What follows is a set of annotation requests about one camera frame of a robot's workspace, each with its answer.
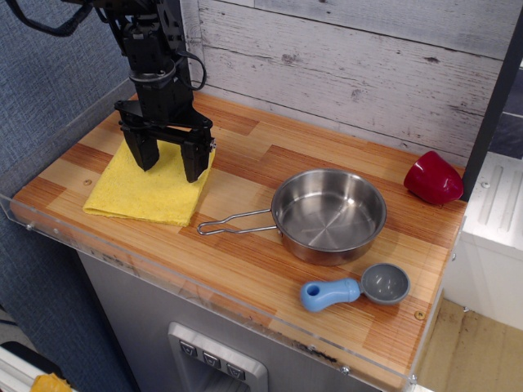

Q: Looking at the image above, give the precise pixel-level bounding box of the steel pan with wire handle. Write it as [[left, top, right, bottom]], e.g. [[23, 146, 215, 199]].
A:
[[197, 168, 387, 266]]

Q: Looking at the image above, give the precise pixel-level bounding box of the blue grey measuring scoop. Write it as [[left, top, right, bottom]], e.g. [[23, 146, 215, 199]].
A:
[[300, 263, 410, 312]]

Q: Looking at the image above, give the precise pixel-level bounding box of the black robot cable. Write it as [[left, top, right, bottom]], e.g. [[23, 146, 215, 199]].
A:
[[6, 0, 207, 91]]

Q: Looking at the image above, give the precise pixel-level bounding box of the grey toy fridge cabinet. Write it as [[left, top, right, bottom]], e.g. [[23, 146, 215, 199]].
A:
[[79, 253, 376, 391]]

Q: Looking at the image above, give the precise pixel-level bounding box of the white ribbed appliance right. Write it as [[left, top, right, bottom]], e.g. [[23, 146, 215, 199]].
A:
[[442, 153, 522, 329]]

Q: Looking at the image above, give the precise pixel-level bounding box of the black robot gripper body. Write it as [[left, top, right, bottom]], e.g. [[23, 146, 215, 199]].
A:
[[115, 72, 215, 151]]

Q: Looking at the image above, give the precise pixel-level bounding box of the clear acrylic guard panel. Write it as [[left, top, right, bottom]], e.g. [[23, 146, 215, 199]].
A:
[[0, 56, 467, 392]]

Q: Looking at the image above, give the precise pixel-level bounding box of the yellow black object bottom left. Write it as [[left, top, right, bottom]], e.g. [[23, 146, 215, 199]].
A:
[[29, 373, 73, 392]]

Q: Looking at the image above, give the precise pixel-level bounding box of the silver dispenser button panel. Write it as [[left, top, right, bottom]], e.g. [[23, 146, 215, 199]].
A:
[[168, 322, 269, 391]]

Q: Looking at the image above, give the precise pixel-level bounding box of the red plastic cup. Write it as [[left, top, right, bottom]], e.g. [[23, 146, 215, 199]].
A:
[[404, 151, 464, 205]]

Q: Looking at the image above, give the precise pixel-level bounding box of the yellow cloth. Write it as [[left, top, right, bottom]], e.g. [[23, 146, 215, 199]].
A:
[[83, 141, 210, 227]]

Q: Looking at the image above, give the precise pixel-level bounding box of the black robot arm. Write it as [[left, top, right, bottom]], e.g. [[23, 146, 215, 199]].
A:
[[65, 1, 214, 183]]

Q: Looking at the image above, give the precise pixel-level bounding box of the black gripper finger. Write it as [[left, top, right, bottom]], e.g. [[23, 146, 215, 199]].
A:
[[123, 129, 159, 172], [181, 141, 212, 183]]

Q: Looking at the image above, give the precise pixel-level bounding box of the dark vertical post right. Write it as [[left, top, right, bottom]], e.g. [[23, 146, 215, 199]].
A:
[[461, 10, 522, 202]]

